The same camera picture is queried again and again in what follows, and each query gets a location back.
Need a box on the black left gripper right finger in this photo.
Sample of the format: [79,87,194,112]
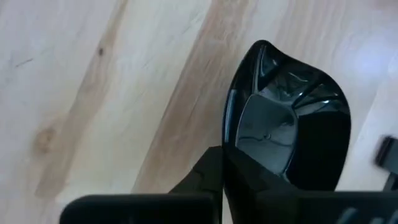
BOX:
[223,147,299,224]

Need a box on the leaf-shaped black plate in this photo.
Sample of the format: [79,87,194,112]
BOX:
[221,39,352,192]

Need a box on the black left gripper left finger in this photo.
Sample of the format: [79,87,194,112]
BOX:
[169,145,224,196]

